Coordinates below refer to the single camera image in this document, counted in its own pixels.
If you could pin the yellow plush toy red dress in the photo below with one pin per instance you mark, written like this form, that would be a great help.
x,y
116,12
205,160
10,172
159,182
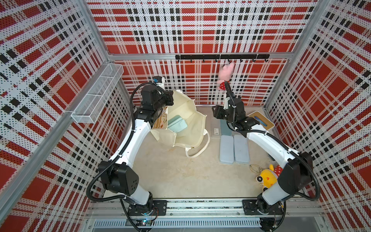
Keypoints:
x,y
268,177

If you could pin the mint green pencil case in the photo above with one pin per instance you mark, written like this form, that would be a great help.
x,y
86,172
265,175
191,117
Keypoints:
x,y
179,126

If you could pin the transparent grey pencil case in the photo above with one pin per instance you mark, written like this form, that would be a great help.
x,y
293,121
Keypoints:
x,y
215,127

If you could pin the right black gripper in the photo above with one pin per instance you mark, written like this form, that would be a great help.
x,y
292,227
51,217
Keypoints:
x,y
217,113

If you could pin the cream floral canvas bag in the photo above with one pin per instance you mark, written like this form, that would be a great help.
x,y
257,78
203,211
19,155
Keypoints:
x,y
195,138

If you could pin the white tissue box wooden lid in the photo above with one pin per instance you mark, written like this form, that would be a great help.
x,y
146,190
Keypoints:
x,y
264,121

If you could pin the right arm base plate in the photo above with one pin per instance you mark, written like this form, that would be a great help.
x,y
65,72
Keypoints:
x,y
255,207

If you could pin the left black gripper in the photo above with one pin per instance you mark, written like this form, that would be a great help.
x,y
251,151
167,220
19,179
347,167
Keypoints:
x,y
167,94

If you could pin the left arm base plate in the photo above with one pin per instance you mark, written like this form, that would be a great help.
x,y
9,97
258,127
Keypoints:
x,y
152,208

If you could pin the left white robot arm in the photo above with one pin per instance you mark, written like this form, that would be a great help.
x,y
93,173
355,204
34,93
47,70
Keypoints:
x,y
146,104

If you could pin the light blue pencil case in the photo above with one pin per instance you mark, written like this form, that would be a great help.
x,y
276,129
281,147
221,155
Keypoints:
x,y
226,155
241,149

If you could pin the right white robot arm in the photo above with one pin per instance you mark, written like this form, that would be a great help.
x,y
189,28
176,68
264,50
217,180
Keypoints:
x,y
297,178

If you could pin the small green circuit board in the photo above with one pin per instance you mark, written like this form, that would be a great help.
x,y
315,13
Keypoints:
x,y
144,223

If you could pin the pink plush pig toy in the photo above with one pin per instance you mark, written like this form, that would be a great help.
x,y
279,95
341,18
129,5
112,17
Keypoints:
x,y
224,75

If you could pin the black wall hook rail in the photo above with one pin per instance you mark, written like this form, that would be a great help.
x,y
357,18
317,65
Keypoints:
x,y
229,57

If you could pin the white wire mesh basket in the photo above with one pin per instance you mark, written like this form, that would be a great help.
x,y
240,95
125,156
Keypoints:
x,y
98,93

